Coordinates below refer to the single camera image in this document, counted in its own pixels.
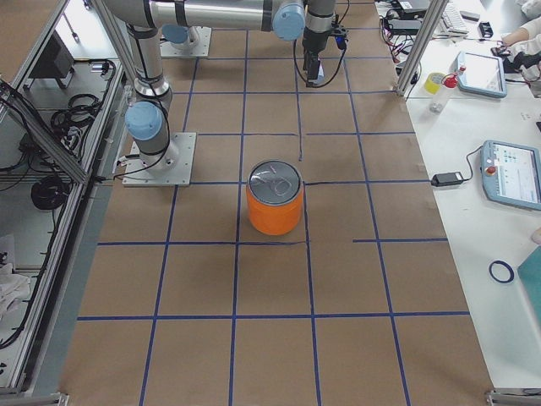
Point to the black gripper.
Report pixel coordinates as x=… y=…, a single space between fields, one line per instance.
x=314 y=42

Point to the white cup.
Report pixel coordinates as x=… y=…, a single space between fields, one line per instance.
x=320 y=76

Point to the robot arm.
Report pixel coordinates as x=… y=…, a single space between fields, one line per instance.
x=314 y=22
x=147 y=119

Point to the person's hand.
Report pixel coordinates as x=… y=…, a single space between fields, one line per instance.
x=515 y=36

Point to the yellow tape roll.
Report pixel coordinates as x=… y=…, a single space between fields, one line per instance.
x=433 y=82

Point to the clear plastic bottle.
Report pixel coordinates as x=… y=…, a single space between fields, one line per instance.
x=439 y=101

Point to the red clamp tool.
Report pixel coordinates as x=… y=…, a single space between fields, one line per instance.
x=451 y=80

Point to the white keyboard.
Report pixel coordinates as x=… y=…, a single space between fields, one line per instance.
x=451 y=21

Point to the far teach pendant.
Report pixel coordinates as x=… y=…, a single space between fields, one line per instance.
x=480 y=74

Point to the teach pendant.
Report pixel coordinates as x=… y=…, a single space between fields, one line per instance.
x=510 y=174
x=480 y=74

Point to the black power brick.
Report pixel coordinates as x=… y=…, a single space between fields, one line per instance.
x=447 y=179

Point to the near teach pendant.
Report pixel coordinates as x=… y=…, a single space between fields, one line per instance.
x=510 y=174

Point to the teal box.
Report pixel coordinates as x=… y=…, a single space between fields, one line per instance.
x=530 y=276

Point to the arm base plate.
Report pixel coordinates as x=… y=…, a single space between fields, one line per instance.
x=174 y=168
x=185 y=42

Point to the aluminium frame post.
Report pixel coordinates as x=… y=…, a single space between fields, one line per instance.
x=429 y=24

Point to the aluminium side frame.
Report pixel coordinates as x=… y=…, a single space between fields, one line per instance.
x=63 y=85

